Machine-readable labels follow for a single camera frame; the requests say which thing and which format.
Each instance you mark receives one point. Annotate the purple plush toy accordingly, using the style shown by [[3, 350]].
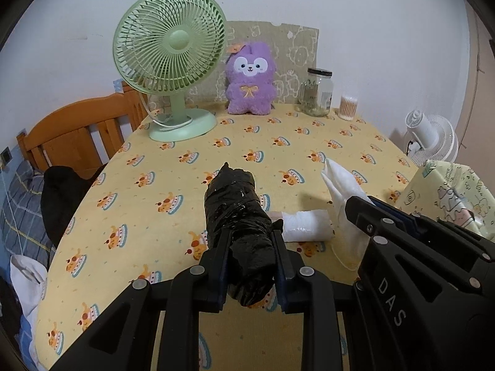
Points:
[[250, 81]]

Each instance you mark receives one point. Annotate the white and pink rolled pack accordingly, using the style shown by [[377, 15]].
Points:
[[305, 224]]

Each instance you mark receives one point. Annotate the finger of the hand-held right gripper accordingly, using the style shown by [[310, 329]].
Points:
[[413, 224], [367, 216]]

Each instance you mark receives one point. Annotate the blue bed sheet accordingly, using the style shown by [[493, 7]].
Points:
[[27, 336]]

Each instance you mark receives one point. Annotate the black plastic-wrapped bundle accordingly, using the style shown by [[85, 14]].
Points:
[[236, 216]]

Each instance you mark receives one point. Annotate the beige door frame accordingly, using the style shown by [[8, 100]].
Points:
[[481, 85]]

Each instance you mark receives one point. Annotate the wooden headboard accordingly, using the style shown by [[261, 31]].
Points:
[[73, 131]]

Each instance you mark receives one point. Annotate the green desk fan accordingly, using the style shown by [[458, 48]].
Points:
[[170, 42]]

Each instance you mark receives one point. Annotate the yellow printed paper-wrapped box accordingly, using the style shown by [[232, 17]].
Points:
[[448, 193]]

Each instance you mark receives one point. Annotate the small blue wall sticker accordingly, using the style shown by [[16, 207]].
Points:
[[118, 85]]

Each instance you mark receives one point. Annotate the white cloth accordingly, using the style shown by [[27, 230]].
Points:
[[344, 197]]

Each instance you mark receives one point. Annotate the dark garment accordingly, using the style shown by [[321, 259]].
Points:
[[7, 305]]

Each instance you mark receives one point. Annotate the glass jar with dark lid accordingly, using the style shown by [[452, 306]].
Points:
[[316, 96]]

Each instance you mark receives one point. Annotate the black cloth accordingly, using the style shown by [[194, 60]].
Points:
[[62, 201]]

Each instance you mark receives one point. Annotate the green cartoon printed board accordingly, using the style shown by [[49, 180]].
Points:
[[297, 46]]

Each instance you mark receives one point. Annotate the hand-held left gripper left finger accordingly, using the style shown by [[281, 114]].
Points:
[[221, 278]]

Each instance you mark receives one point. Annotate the white garment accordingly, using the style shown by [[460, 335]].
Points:
[[29, 278]]

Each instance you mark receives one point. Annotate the wall outlet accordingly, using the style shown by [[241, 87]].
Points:
[[6, 155]]

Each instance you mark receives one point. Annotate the cotton swab container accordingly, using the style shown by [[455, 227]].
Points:
[[348, 108]]

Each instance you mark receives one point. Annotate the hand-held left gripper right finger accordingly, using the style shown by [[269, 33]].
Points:
[[280, 262]]

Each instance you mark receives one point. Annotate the white standing fan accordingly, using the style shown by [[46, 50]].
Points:
[[435, 139]]

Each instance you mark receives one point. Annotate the grey plaid pillow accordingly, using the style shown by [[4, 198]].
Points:
[[23, 216]]

